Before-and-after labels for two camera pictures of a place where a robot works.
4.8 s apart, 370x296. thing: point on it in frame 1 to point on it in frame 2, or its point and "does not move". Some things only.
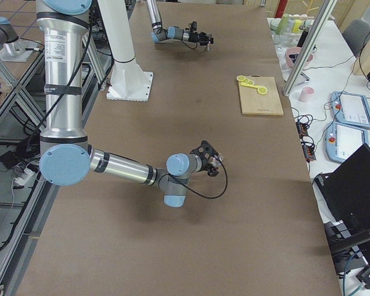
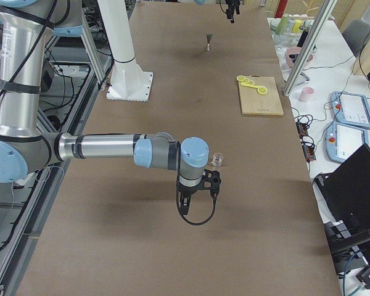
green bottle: (283, 24) does not move
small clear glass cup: (215, 161) does not move
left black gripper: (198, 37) to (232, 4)
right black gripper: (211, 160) to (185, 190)
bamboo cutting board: (253, 103) does not move
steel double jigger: (208, 47) does not move
